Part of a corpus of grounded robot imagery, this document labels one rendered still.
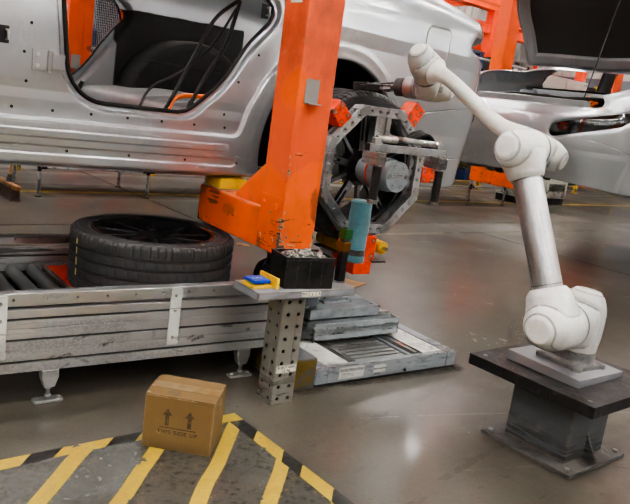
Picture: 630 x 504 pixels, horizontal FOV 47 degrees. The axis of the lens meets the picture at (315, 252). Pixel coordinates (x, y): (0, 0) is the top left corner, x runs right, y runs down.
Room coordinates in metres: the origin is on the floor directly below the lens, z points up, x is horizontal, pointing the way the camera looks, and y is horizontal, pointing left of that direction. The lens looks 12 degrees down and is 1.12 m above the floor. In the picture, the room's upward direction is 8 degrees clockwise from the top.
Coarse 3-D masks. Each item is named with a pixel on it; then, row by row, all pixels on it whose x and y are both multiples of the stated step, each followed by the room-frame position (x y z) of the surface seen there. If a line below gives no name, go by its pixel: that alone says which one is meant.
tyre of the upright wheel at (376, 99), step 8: (336, 88) 3.28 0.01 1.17; (344, 88) 3.29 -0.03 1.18; (336, 96) 3.13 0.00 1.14; (344, 96) 3.10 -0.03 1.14; (352, 96) 3.10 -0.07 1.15; (360, 96) 3.13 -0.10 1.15; (368, 96) 3.15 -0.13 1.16; (376, 96) 3.18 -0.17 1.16; (384, 96) 3.22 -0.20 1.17; (352, 104) 3.10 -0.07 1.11; (368, 104) 3.16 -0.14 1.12; (376, 104) 3.18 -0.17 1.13; (384, 104) 3.21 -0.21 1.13; (392, 104) 3.24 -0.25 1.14; (392, 120) 3.25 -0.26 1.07; (328, 128) 3.04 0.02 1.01; (400, 192) 3.32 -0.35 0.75; (320, 208) 3.05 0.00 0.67; (320, 216) 3.05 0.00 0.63; (320, 224) 3.06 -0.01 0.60; (328, 224) 3.08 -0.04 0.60; (320, 232) 3.14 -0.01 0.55; (328, 232) 3.09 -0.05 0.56; (336, 232) 3.11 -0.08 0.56
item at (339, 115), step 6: (336, 102) 2.97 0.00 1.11; (342, 102) 2.97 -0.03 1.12; (336, 108) 2.95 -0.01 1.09; (342, 108) 2.97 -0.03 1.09; (330, 114) 2.96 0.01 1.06; (336, 114) 2.95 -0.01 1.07; (342, 114) 2.97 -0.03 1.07; (348, 114) 2.99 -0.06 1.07; (330, 120) 3.00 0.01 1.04; (336, 120) 2.96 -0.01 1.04; (342, 120) 2.97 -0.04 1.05; (336, 126) 3.00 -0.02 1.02
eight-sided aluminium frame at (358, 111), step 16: (352, 112) 3.06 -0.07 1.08; (368, 112) 3.05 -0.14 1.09; (384, 112) 3.10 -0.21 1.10; (400, 112) 3.15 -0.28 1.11; (336, 128) 3.01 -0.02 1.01; (352, 128) 3.01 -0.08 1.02; (400, 128) 3.22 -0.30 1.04; (336, 144) 2.96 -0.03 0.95; (416, 160) 3.24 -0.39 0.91; (416, 176) 3.25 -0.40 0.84; (320, 192) 2.95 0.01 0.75; (416, 192) 3.26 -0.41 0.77; (336, 208) 3.00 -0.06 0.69; (400, 208) 3.21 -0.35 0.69; (336, 224) 3.06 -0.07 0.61; (384, 224) 3.16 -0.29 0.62
